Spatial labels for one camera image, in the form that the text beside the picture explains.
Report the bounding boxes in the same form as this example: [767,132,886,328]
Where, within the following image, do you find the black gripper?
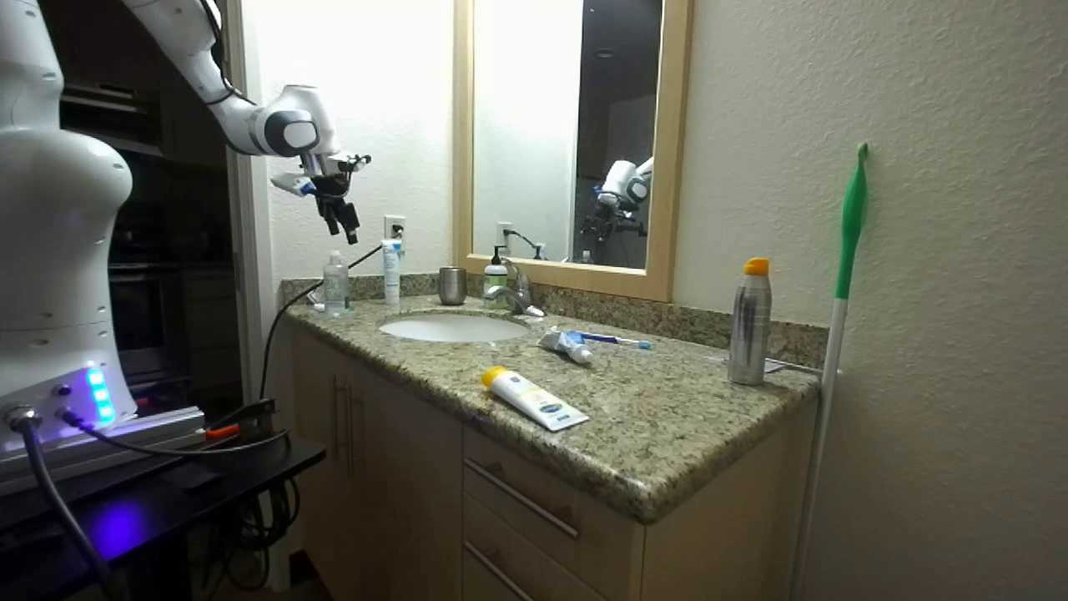
[303,151,373,246]

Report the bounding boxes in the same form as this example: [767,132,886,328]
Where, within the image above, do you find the white bottle with blue print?
[380,234,408,311]

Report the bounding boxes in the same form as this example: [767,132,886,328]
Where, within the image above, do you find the clear plastic water bottle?
[321,246,352,320]

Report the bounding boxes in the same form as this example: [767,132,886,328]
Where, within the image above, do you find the white oval sink basin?
[379,311,533,348]

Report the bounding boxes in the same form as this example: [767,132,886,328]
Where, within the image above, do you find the grey metal cup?
[433,263,469,311]

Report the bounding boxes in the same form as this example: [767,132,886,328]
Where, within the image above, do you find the clear soap dispenser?
[481,243,516,305]

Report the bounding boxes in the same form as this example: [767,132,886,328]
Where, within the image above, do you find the chrome faucet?
[506,260,547,325]

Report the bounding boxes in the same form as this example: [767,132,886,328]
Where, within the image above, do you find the orange black clamp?
[200,399,281,447]

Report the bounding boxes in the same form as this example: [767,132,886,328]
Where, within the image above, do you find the wood framed mirror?
[451,0,698,305]

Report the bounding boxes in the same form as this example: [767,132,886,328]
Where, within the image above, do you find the white toothpaste tube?
[538,328,598,371]

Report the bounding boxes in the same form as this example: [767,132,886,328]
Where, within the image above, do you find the white tube with yellow cap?
[477,364,591,433]

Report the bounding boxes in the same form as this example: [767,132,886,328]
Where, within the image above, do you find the beige vanity cabinet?
[276,320,820,601]

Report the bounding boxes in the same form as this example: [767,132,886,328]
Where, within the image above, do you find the blue toothbrush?
[558,328,659,355]

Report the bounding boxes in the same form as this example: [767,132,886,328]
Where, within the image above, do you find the black table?
[0,428,331,601]

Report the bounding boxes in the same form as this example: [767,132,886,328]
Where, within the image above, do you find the silver spray can orange cap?
[727,254,775,392]

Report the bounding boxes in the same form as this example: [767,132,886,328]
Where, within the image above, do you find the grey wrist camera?
[271,168,321,202]

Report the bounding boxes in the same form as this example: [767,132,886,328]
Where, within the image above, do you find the black power cable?
[259,241,389,407]

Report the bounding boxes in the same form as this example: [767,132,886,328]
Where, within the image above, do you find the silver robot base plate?
[0,403,212,493]

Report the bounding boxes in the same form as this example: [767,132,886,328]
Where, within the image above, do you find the metal drawer handle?
[462,458,585,540]
[462,538,538,601]

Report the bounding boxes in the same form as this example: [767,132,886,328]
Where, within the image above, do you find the grey cable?
[5,407,126,601]

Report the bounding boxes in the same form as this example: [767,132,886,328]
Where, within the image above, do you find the mop with green handle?
[784,142,875,601]

